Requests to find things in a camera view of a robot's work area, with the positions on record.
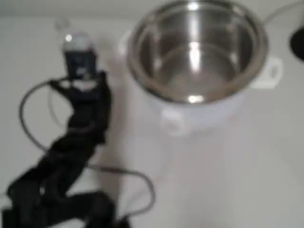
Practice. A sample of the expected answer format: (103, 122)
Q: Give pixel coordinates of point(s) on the black round base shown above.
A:
(298, 44)

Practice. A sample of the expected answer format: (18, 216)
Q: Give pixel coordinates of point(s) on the white rice cooker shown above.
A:
(204, 114)

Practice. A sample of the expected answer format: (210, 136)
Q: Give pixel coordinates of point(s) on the stainless steel inner pot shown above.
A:
(190, 54)

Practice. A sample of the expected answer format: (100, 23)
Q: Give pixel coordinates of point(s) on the clear plastic water bottle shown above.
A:
(76, 41)

